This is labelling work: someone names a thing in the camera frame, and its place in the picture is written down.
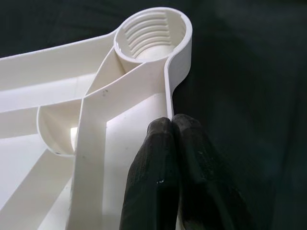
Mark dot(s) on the black table cloth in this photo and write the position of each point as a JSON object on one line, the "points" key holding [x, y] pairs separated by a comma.
{"points": [[239, 72]]}

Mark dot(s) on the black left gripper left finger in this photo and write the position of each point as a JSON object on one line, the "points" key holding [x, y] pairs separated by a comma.
{"points": [[148, 179]]}

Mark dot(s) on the white plastic ribbed table top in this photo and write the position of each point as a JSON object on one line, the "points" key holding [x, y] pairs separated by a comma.
{"points": [[48, 72]]}

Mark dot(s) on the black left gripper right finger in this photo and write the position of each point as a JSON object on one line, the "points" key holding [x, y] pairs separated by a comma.
{"points": [[204, 191]]}

